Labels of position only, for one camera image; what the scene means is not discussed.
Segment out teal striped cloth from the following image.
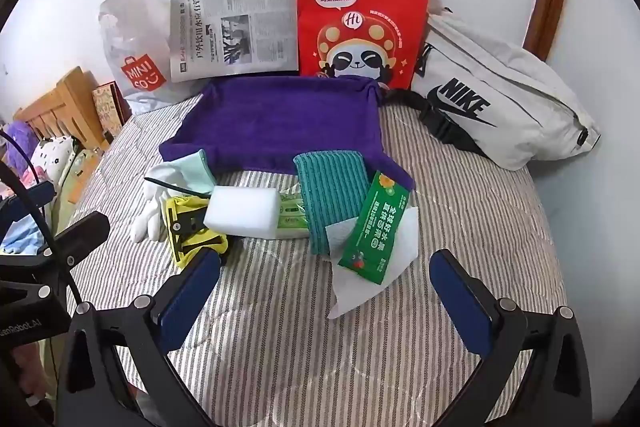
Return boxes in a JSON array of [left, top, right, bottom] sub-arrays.
[[292, 151, 371, 255]]

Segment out purple plush toy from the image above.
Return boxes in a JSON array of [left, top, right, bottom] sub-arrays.
[[2, 121, 38, 168]]

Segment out white waist bag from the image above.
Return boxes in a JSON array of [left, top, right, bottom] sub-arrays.
[[382, 9, 601, 172]]

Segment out white paper towel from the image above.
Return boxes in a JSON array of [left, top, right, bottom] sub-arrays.
[[326, 206, 418, 320]]

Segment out black cable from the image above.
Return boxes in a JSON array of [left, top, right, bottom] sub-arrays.
[[0, 129, 86, 308]]

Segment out patterned box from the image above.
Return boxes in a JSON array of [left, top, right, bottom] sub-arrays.
[[91, 82, 132, 138]]

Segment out mint green cloth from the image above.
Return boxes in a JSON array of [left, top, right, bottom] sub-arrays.
[[172, 149, 217, 195]]

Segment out white foam sponge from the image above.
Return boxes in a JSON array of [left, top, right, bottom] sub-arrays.
[[203, 187, 282, 240]]

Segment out white glove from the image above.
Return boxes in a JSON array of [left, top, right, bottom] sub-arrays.
[[131, 164, 216, 243]]

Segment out purple fabric tray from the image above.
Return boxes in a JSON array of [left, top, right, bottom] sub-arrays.
[[159, 76, 415, 192]]

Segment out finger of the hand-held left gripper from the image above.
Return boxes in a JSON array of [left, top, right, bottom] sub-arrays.
[[0, 181, 56, 233], [50, 212, 111, 268]]

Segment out wooden headboard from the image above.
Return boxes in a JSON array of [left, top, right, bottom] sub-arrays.
[[12, 67, 116, 152]]

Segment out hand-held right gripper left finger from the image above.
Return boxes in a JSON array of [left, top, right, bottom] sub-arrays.
[[59, 249, 223, 427]]

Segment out white plastic bag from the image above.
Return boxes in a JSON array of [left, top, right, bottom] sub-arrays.
[[97, 0, 201, 108]]

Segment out yellow black strap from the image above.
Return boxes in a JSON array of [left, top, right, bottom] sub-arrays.
[[144, 177, 230, 269]]

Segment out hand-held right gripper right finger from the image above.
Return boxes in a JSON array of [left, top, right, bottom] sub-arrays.
[[429, 249, 593, 427]]

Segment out green tissue pack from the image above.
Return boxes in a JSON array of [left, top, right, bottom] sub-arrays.
[[277, 192, 311, 238]]

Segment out newspaper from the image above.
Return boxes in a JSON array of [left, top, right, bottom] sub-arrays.
[[169, 0, 301, 84]]

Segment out spotted white pillow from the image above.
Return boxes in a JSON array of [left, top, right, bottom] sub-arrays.
[[30, 136, 76, 188]]

